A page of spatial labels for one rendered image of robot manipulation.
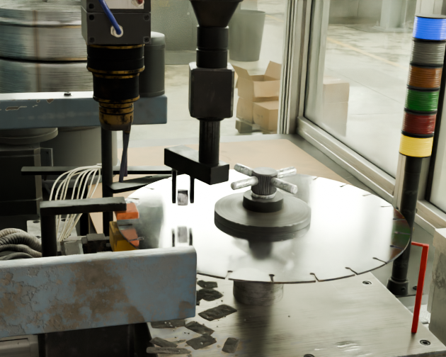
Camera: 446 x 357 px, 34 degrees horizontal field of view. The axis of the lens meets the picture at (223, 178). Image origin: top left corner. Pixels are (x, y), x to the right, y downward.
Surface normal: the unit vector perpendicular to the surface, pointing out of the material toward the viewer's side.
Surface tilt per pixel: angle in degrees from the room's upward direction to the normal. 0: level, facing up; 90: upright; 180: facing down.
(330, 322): 0
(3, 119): 90
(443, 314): 90
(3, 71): 90
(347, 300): 0
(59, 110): 90
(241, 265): 0
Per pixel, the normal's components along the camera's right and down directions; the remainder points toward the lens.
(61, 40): 0.24, 0.33
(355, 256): 0.04, -0.94
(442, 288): -0.96, 0.05
